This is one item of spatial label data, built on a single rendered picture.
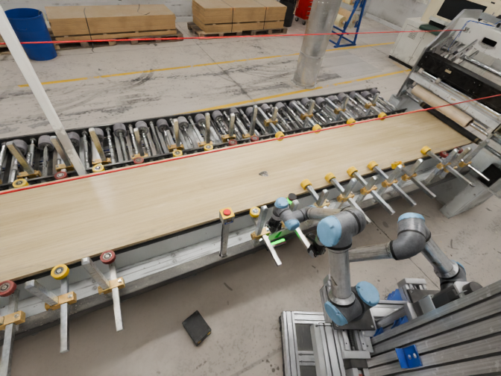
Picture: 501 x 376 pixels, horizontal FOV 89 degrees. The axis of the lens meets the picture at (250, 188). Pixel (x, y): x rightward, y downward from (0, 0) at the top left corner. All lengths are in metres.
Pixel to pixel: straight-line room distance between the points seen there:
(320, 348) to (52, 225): 1.77
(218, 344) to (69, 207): 1.55
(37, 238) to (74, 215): 0.22
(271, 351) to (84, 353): 1.45
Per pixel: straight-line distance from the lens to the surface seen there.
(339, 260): 1.19
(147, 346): 2.51
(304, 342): 2.35
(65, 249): 1.93
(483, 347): 1.19
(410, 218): 1.49
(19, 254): 2.04
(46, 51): 6.48
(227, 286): 2.58
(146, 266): 2.03
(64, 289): 1.88
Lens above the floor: 2.42
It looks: 48 degrees down
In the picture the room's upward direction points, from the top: 10 degrees clockwise
